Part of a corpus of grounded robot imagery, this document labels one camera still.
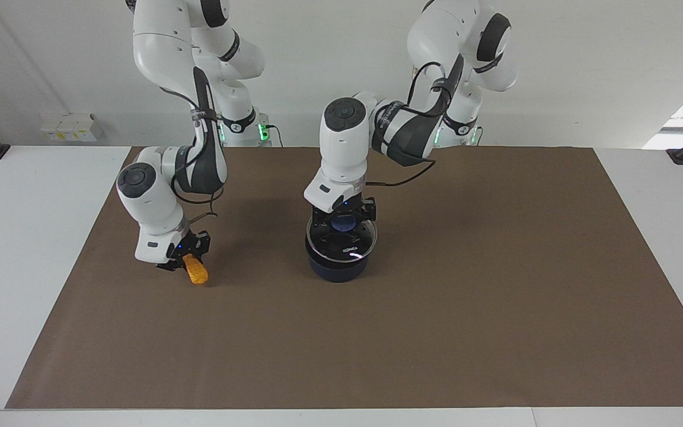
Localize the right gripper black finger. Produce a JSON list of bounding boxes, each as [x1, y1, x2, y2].
[[189, 231, 212, 260], [156, 254, 187, 274]]

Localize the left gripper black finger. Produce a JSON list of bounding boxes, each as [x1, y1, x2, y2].
[[309, 205, 342, 233], [350, 197, 378, 224]]

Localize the yellow toy corn cob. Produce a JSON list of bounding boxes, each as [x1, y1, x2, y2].
[[183, 254, 210, 286]]

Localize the glass lid purple knob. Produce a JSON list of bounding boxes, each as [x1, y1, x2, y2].
[[305, 215, 378, 262]]

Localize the brown table mat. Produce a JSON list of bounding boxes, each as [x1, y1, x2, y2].
[[5, 146, 683, 410]]

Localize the black pot purple handle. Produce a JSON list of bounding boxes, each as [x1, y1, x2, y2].
[[306, 240, 372, 283]]

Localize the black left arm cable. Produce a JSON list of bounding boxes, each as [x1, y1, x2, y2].
[[363, 55, 468, 188]]

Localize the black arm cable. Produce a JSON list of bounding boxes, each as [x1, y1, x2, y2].
[[363, 55, 468, 188], [159, 66, 228, 221]]

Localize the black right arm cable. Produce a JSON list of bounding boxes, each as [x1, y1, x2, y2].
[[159, 66, 228, 221]]

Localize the white wall socket boxes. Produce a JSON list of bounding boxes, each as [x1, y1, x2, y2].
[[41, 112, 104, 143]]

